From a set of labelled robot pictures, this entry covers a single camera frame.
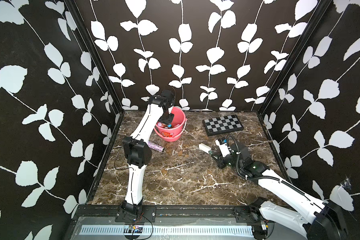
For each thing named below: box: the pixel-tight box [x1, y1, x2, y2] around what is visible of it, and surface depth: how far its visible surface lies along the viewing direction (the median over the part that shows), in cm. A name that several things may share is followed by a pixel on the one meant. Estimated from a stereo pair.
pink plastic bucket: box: [154, 106, 188, 142], surface depth 95 cm
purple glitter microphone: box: [147, 141, 165, 152], surface depth 97 cm
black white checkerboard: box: [202, 114, 244, 137], surface depth 111 cm
